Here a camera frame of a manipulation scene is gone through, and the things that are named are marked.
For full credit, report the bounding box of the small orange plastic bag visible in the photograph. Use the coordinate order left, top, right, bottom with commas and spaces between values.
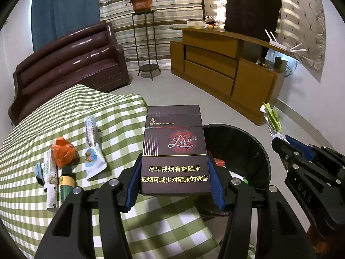
52, 137, 76, 169

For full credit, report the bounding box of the small dark box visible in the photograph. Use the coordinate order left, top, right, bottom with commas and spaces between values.
275, 57, 287, 72

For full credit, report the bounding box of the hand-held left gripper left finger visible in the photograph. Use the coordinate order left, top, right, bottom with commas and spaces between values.
34, 154, 144, 259

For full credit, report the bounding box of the mouse plush toy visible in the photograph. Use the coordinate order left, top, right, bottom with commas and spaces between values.
203, 15, 219, 30

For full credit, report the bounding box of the small dark green bottle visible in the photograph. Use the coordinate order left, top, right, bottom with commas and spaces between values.
59, 166, 75, 203

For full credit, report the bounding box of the silver and blue snack pouch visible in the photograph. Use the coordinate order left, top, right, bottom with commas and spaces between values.
84, 116, 107, 181

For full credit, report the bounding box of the striped beige curtain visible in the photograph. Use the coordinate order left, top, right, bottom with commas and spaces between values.
98, 0, 205, 72

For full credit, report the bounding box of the wooden cabinet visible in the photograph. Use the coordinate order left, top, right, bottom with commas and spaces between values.
169, 26, 293, 126

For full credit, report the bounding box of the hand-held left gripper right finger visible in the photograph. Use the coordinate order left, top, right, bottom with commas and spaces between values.
207, 156, 318, 259

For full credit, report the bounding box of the white router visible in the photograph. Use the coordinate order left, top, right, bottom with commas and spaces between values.
264, 29, 308, 54

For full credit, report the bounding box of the long white wrapper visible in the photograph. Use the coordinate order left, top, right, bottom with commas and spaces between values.
44, 148, 58, 211

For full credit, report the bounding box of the dark brown curtain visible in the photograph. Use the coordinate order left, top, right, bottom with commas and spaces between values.
224, 0, 284, 39

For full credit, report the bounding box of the brown leather sofa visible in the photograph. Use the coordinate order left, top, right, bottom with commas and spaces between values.
8, 21, 130, 127

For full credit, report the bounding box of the small blue wrapper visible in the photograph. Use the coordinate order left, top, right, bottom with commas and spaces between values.
34, 163, 46, 180

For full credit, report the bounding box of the black metal plant stand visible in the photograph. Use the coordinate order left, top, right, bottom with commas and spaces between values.
131, 10, 162, 81

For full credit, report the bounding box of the green checked tablecloth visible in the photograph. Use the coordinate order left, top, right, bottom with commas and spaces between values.
0, 84, 256, 259

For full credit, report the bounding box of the blue curtain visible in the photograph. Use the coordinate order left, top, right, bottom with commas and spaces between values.
31, 0, 101, 53

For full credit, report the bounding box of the green and yellow wrapper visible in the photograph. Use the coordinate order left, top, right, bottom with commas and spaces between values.
259, 102, 283, 141

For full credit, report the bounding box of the potted plant in orange pot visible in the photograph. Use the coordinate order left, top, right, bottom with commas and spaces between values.
122, 0, 163, 13

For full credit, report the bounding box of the white flat box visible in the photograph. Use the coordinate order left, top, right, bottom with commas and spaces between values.
187, 20, 207, 29

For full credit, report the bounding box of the black trash bin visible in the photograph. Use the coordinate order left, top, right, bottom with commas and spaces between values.
198, 123, 271, 218

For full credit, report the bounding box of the dark cigarette pack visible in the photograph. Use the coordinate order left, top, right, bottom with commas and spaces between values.
139, 105, 211, 196

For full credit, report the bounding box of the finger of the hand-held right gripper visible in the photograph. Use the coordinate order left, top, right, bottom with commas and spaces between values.
271, 137, 300, 171
285, 135, 318, 163

